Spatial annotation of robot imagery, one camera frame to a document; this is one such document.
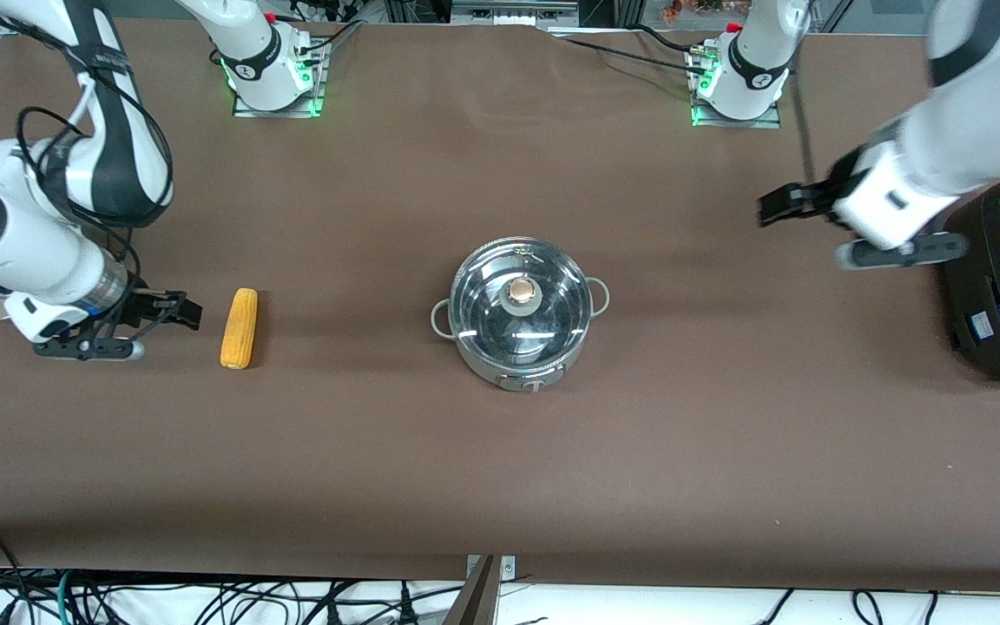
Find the glass pot lid with knob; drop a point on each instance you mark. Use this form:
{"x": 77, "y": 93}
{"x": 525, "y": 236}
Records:
{"x": 483, "y": 304}

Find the brown table cover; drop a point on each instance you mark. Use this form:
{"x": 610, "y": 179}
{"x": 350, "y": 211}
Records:
{"x": 378, "y": 451}

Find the metal table edge bracket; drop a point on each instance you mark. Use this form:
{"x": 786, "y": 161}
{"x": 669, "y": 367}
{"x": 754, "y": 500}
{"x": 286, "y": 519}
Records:
{"x": 509, "y": 569}

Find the yellow corn cob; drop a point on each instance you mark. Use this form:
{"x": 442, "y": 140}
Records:
{"x": 240, "y": 328}

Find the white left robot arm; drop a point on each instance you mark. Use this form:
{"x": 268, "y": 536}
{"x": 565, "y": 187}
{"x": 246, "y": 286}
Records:
{"x": 977, "y": 104}

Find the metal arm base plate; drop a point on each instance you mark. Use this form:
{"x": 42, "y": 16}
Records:
{"x": 244, "y": 108}
{"x": 769, "y": 121}

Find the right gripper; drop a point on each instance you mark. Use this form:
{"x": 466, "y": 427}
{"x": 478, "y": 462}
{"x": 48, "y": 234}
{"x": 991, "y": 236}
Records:
{"x": 141, "y": 303}

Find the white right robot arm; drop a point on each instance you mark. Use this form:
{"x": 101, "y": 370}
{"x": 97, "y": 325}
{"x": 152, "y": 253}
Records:
{"x": 109, "y": 139}

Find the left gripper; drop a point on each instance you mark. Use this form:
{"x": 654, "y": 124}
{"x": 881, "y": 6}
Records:
{"x": 828, "y": 192}

